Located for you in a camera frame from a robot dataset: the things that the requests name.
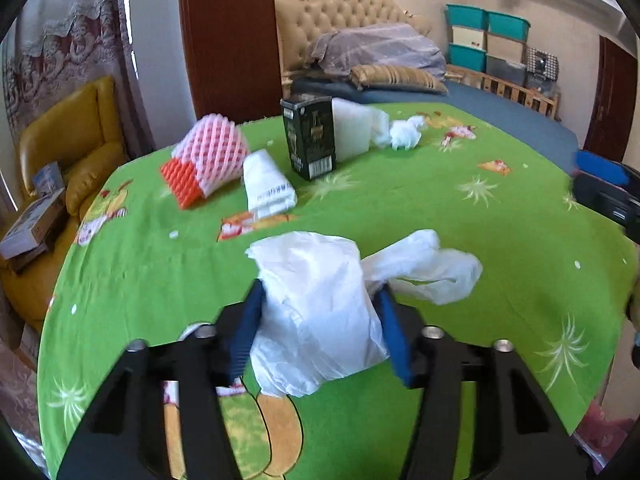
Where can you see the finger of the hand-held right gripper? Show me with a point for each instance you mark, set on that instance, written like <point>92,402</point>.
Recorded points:
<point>610,207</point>
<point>600,165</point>

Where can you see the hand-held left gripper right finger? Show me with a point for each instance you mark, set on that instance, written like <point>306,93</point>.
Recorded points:
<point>395,335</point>

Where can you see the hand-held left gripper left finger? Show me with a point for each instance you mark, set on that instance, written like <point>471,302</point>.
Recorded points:
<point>245,330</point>

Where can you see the white plastic bag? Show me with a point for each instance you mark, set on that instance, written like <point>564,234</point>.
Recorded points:
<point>320,310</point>

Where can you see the orange foam fruit net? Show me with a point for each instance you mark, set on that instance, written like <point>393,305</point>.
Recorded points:
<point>182,185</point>

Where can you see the red white foam fruit net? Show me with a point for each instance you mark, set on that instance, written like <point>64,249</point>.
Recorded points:
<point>215,150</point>

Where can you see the black printed box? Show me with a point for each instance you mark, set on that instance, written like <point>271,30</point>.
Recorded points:
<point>310,135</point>

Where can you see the white foam block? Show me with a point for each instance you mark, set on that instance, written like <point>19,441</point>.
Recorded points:
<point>352,130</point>

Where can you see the brown wooden door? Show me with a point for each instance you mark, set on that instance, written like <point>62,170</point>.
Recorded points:
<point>610,100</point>

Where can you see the bed with blue sheet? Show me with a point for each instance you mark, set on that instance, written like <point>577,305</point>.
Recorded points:
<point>510,110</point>

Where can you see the green printed tablecloth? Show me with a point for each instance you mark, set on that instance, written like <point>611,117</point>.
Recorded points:
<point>450,240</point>

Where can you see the black white checkered bag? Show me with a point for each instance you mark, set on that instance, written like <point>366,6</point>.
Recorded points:
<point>542,62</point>

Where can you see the clear grey storage bin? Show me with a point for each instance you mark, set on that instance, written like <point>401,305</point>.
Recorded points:
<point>506,70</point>

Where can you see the white folded plastic packet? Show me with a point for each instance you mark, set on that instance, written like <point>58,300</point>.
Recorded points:
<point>267,185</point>

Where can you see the beige storage bin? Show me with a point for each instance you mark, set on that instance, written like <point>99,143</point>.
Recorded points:
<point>505,47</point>

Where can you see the teal storage bin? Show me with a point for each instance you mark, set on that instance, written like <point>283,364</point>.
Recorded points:
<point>467,57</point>
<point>467,16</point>
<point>509,24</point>

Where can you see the cream storage bin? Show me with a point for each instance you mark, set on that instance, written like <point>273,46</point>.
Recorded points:
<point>469,37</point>

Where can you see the white crumpled tissue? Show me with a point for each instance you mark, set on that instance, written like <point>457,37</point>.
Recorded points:
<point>406,134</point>

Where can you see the crumpled clear plastic wrap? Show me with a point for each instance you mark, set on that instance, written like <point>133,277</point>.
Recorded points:
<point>382,130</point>

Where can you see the gold striped pillow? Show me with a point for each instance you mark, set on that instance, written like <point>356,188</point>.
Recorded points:
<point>395,77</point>

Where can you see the brown flat box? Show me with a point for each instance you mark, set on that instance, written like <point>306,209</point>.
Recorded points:
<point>32,261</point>

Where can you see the white cardboard box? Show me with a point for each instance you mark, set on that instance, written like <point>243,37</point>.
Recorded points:
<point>30,225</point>

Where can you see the lilac striped duvet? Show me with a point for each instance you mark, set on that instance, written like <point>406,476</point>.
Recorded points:
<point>380,47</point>

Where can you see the small picture box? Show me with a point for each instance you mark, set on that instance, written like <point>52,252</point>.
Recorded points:
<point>47,177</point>

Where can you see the yellow leather armchair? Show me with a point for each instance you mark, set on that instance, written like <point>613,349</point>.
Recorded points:
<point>75,130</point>

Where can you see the beige tufted headboard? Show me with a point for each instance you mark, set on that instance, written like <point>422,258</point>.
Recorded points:
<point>340,15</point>

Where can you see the patterned lace curtain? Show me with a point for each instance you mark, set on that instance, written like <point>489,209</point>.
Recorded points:
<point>65,50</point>

